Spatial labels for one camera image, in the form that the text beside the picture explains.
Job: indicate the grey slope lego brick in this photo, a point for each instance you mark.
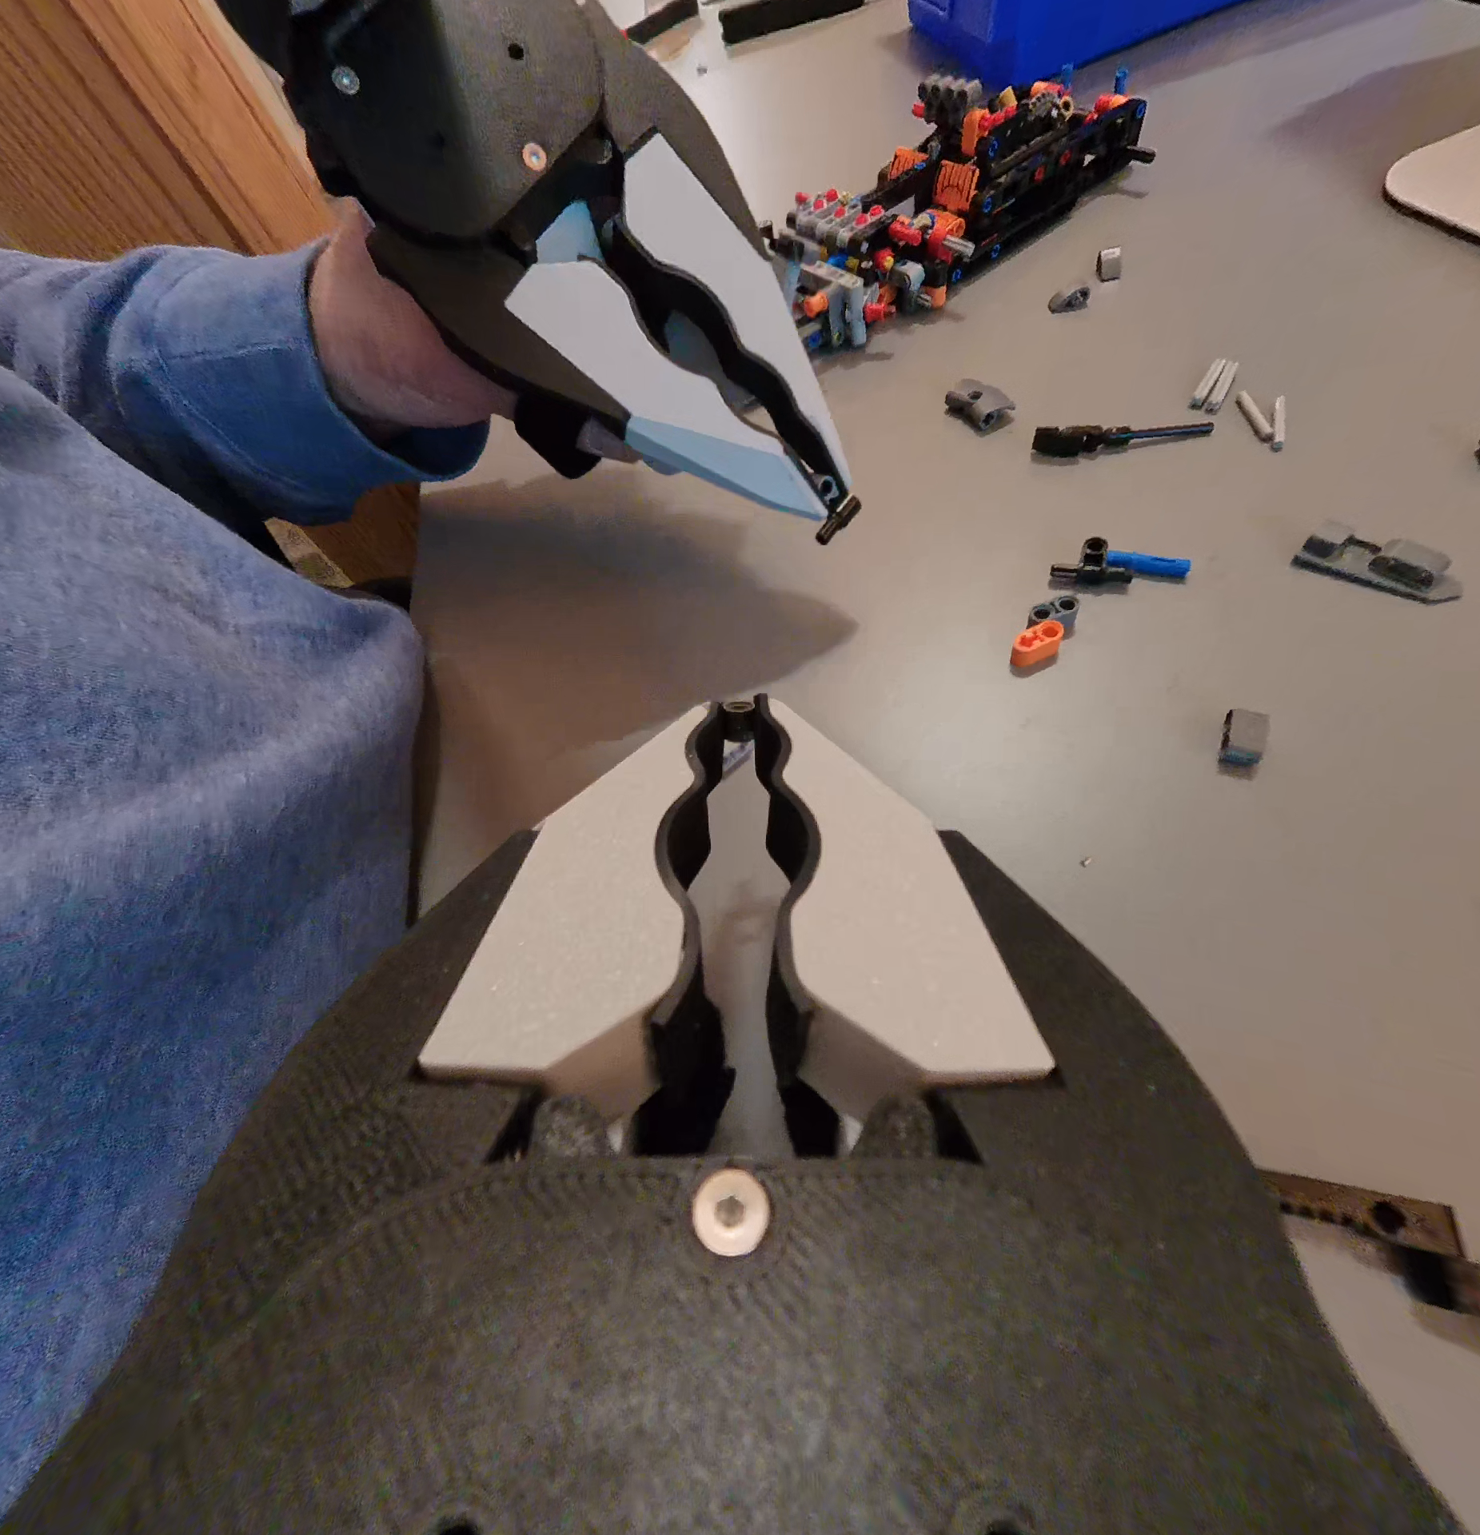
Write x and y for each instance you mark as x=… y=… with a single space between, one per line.
x=1243 y=735

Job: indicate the black lego beam assembly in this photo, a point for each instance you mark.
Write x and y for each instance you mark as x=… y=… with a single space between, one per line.
x=1364 y=1211

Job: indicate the dark grey curved lego piece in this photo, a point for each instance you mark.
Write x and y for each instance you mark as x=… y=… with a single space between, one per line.
x=1070 y=298

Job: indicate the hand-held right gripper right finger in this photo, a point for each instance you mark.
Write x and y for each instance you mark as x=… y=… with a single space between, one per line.
x=908 y=959

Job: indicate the black lego axle assembly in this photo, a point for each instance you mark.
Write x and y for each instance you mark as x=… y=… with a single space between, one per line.
x=1070 y=441

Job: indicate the blue storage bin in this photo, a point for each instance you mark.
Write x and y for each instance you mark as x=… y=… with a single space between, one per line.
x=1053 y=30

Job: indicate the black connector with blue pin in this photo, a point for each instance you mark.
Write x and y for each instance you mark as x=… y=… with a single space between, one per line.
x=1100 y=561

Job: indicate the grey curved lego panel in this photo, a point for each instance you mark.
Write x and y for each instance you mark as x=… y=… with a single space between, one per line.
x=980 y=406

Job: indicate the orange two-hole liftarm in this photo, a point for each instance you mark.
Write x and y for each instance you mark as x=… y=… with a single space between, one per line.
x=1037 y=642

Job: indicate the person's left forearm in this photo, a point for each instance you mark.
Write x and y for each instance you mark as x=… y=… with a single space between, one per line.
x=212 y=360

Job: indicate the person's left hand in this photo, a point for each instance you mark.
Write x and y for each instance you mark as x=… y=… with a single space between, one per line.
x=392 y=348

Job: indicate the wooden cabinet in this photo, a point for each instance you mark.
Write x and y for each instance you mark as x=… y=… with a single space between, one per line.
x=117 y=120

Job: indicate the black rectangular block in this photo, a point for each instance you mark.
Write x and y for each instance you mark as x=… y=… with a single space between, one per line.
x=788 y=15
x=661 y=18

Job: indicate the white desk stand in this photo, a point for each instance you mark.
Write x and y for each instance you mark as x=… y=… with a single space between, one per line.
x=1454 y=193

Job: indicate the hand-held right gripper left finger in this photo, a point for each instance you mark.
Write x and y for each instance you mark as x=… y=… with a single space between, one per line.
x=549 y=959

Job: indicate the grey connector with black pins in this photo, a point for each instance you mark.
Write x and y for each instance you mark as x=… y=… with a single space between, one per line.
x=834 y=506

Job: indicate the multicoloured lego car chassis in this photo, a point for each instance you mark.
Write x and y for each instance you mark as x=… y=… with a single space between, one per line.
x=968 y=203

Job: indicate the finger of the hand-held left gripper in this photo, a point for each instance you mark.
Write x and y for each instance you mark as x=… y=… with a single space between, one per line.
x=621 y=360
x=728 y=265

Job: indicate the dark grey lego plate assembly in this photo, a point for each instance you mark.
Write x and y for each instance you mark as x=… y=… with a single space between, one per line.
x=1382 y=561

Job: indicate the dark grey two-hole liftarm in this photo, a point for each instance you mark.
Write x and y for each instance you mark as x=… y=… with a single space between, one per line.
x=1056 y=608

